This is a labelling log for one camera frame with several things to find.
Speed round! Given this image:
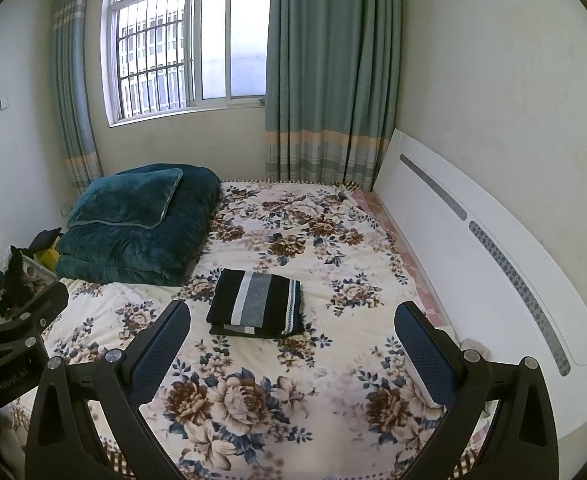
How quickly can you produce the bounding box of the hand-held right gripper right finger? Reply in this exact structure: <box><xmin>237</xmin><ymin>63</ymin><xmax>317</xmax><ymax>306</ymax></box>
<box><xmin>393</xmin><ymin>301</ymin><xmax>560</xmax><ymax>480</ymax></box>

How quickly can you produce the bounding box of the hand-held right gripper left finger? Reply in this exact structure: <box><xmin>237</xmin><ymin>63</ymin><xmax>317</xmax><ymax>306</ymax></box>
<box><xmin>24</xmin><ymin>299</ymin><xmax>192</xmax><ymax>480</ymax></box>

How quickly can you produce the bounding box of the striped black grey knit sweater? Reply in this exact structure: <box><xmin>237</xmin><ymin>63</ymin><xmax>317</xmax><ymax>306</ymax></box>
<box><xmin>206</xmin><ymin>268</ymin><xmax>307</xmax><ymax>339</ymax></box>

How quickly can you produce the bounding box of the black tangled object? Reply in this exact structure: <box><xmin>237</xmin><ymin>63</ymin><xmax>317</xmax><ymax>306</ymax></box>
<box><xmin>0</xmin><ymin>246</ymin><xmax>40</xmax><ymax>322</ymax></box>

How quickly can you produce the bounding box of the yellow object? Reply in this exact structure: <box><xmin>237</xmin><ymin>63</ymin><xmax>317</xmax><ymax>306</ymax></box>
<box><xmin>40</xmin><ymin>246</ymin><xmax>63</xmax><ymax>272</ymax></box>

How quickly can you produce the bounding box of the folded dark green quilt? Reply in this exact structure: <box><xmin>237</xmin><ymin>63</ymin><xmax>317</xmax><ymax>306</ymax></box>
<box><xmin>54</xmin><ymin>163</ymin><xmax>223</xmax><ymax>289</ymax></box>

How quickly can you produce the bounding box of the white bed headboard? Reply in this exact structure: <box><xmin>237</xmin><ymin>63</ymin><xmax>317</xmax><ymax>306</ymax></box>
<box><xmin>371</xmin><ymin>128</ymin><xmax>587</xmax><ymax>463</ymax></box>

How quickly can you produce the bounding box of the dark green velvet pillow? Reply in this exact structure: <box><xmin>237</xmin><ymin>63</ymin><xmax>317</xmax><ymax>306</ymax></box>
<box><xmin>66</xmin><ymin>167</ymin><xmax>185</xmax><ymax>231</ymax></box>

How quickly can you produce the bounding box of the narrow green striped curtain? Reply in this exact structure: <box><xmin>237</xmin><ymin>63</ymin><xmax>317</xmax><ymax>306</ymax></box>
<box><xmin>50</xmin><ymin>0</ymin><xmax>105</xmax><ymax>197</ymax></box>

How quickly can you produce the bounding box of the wide green striped curtain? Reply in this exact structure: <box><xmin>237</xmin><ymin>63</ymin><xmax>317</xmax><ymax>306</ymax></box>
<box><xmin>262</xmin><ymin>0</ymin><xmax>405</xmax><ymax>194</ymax></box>

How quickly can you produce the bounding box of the window with metal bars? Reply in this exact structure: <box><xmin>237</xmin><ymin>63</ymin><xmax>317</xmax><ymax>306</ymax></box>
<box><xmin>102</xmin><ymin>0</ymin><xmax>275</xmax><ymax>129</ymax></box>

